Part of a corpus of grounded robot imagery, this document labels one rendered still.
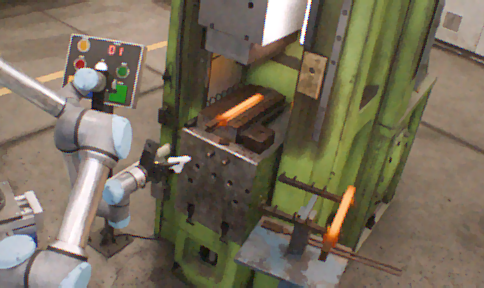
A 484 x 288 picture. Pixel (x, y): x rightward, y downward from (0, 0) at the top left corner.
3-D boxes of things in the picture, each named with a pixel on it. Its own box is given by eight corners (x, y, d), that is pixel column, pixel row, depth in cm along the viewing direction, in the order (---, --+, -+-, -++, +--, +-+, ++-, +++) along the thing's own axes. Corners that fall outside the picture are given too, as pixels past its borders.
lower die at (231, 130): (234, 143, 217) (237, 126, 213) (196, 125, 225) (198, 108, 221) (283, 110, 249) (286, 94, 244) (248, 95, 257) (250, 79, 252)
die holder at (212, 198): (241, 246, 231) (256, 164, 207) (174, 208, 246) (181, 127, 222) (299, 190, 272) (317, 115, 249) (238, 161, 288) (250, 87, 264)
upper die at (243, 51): (247, 65, 199) (250, 42, 194) (204, 49, 207) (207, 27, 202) (297, 40, 230) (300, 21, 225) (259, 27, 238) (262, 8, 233)
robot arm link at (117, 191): (99, 201, 172) (98, 180, 167) (121, 187, 180) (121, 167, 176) (116, 211, 169) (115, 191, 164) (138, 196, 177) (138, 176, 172)
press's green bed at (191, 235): (227, 311, 256) (240, 245, 231) (169, 276, 271) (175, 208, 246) (281, 254, 297) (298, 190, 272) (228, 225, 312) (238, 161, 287)
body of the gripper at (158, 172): (152, 168, 193) (130, 182, 183) (153, 149, 188) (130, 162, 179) (168, 177, 189) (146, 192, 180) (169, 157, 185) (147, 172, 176)
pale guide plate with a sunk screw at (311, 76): (316, 99, 202) (325, 59, 193) (296, 91, 205) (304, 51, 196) (318, 97, 203) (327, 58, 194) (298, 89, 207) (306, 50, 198)
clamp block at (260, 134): (259, 155, 212) (262, 141, 209) (242, 147, 216) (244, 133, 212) (274, 144, 221) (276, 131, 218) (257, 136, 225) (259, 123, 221)
